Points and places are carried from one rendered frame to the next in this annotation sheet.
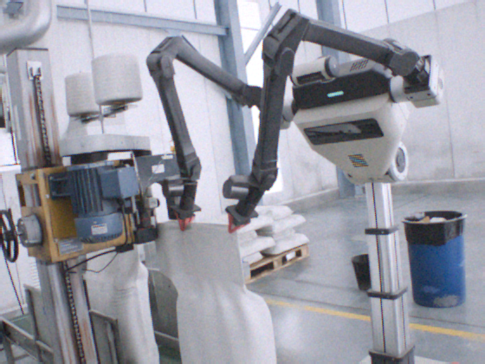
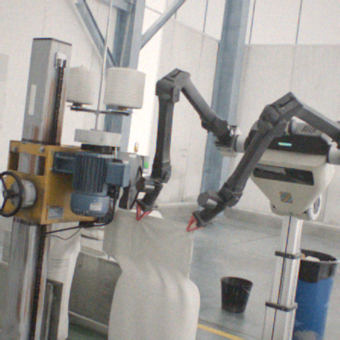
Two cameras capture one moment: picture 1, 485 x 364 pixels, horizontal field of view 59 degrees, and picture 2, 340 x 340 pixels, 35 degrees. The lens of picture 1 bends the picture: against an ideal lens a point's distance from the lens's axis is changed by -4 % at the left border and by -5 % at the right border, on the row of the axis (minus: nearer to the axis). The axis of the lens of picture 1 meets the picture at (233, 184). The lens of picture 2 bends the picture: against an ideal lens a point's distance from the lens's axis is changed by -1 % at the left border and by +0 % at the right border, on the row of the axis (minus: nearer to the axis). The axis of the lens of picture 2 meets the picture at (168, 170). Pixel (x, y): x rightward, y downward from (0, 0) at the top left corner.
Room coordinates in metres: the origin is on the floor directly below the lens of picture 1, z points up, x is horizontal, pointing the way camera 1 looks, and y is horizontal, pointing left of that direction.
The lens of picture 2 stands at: (-0.72, 0.59, 1.41)
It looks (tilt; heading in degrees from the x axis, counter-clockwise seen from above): 3 degrees down; 348
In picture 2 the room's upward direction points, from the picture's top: 7 degrees clockwise
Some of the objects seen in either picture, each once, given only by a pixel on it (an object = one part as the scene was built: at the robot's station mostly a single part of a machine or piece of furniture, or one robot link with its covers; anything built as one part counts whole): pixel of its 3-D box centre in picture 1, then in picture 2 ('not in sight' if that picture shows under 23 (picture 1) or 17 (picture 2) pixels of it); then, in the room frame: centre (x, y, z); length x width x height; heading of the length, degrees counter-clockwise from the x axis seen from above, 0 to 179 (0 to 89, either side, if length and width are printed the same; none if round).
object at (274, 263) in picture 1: (249, 260); not in sight; (4.99, -0.07, 0.07); 1.20 x 0.82 x 0.14; 136
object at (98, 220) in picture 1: (95, 202); (92, 184); (1.41, 0.45, 1.21); 0.15 x 0.15 x 0.25
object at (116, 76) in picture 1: (116, 80); (124, 89); (1.52, 0.35, 1.61); 0.17 x 0.17 x 0.17
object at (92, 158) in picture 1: (89, 159); (96, 149); (1.41, 0.45, 1.35); 0.12 x 0.12 x 0.04
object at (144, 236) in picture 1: (142, 235); (99, 216); (1.69, 0.38, 1.04); 0.08 x 0.06 x 0.05; 134
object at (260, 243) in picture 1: (242, 246); (109, 243); (4.63, -0.01, 0.32); 0.66 x 0.43 x 0.15; 136
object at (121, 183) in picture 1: (120, 186); (118, 177); (1.38, 0.35, 1.25); 0.10 x 0.08 x 0.12; 159
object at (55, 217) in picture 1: (74, 208); (54, 181); (1.61, 0.60, 1.18); 0.34 x 0.25 x 0.31; 134
